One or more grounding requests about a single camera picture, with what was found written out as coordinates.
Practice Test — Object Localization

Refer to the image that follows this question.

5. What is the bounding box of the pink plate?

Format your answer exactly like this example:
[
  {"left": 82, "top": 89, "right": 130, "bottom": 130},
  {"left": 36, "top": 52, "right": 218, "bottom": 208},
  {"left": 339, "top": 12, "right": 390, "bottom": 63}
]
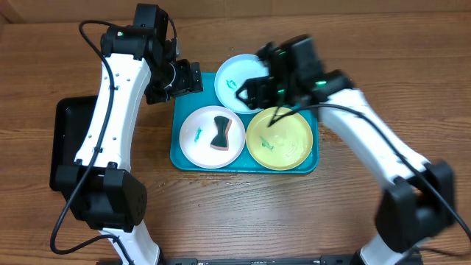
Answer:
[{"left": 179, "top": 105, "right": 246, "bottom": 169}]

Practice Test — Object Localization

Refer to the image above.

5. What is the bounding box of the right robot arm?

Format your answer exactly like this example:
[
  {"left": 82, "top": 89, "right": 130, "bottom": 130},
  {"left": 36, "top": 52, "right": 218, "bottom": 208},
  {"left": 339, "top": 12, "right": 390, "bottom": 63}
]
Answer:
[{"left": 235, "top": 35, "right": 456, "bottom": 264}]

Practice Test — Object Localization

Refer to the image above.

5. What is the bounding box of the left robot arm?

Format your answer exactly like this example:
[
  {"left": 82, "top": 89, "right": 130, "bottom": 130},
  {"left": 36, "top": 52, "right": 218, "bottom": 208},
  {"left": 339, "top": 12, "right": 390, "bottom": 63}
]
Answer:
[{"left": 52, "top": 4, "right": 203, "bottom": 264}]

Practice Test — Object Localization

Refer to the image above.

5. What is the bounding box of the teal plastic tray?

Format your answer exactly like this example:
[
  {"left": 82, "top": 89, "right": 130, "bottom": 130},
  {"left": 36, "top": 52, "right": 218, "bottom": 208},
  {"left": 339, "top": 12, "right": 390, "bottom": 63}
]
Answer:
[{"left": 169, "top": 72, "right": 319, "bottom": 174}]

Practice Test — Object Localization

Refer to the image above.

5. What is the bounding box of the black plastic tray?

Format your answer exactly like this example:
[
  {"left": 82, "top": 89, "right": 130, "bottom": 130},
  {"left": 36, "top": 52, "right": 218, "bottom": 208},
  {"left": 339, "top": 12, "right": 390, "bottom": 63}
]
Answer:
[{"left": 49, "top": 96, "right": 97, "bottom": 191}]

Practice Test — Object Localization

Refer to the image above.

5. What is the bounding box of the light blue plate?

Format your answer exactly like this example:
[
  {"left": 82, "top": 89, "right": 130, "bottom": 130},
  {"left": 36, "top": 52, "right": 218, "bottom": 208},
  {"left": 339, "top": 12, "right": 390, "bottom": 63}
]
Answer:
[{"left": 214, "top": 54, "right": 269, "bottom": 114}]

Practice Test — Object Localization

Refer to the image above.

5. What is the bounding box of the yellow plate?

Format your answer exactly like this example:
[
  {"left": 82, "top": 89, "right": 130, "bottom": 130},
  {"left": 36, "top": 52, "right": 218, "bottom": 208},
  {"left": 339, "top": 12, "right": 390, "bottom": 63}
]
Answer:
[{"left": 246, "top": 107, "right": 314, "bottom": 171}]

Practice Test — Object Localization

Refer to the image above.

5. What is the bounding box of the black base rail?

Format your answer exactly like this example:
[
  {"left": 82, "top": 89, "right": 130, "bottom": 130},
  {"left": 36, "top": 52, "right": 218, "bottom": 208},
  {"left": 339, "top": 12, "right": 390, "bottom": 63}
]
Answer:
[{"left": 157, "top": 255, "right": 354, "bottom": 265}]

